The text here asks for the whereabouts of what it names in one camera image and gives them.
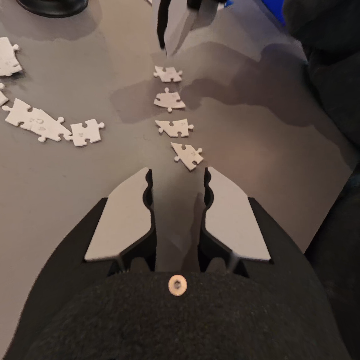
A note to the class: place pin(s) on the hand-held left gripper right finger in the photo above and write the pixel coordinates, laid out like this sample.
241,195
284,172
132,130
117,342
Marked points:
236,225

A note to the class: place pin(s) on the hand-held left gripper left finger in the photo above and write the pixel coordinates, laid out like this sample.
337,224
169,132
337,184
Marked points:
121,225

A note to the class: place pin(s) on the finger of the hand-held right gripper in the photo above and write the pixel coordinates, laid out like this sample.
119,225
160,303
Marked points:
177,22
207,10

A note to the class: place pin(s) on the loose white puzzle pieces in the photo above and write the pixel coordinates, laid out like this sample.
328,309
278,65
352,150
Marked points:
36,121

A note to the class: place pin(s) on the blue plastic bin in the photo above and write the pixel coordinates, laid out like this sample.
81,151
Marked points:
267,8

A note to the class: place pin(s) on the person's dark clothing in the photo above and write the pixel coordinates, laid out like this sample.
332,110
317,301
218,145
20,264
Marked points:
332,67

